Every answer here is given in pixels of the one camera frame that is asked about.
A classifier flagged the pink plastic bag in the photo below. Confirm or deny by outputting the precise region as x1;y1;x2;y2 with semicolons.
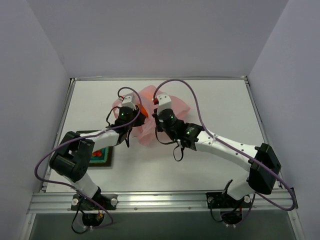
112;84;191;147

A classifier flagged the red orange fake fruit bunch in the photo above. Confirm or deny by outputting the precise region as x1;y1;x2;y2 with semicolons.
92;150;102;158

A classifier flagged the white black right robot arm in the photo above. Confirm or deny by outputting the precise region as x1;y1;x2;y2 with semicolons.
152;108;281;201

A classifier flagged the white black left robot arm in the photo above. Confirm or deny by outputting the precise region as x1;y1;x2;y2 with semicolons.
49;105;146;202

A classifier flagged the green square ceramic plate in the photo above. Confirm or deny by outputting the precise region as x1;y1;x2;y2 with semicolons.
76;130;114;168

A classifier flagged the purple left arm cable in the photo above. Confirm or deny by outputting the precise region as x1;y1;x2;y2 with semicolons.
33;86;143;230

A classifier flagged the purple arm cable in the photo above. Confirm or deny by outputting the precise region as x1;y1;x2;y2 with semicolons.
33;86;143;230
152;79;297;223

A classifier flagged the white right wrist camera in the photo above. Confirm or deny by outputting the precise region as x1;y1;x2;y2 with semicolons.
153;93;172;114

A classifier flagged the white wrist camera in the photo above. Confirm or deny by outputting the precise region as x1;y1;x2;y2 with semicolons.
153;93;172;114
119;93;137;110

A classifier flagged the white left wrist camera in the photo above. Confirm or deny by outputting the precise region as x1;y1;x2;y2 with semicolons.
119;93;137;110

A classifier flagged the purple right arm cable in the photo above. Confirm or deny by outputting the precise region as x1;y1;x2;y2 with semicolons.
152;79;297;223

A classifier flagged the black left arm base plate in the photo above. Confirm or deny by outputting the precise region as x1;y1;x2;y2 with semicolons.
70;194;118;211

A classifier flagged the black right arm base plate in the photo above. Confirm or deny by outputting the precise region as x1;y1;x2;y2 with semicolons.
206;191;251;209

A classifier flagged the aluminium front rail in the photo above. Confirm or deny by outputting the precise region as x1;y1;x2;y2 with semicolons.
26;188;299;215

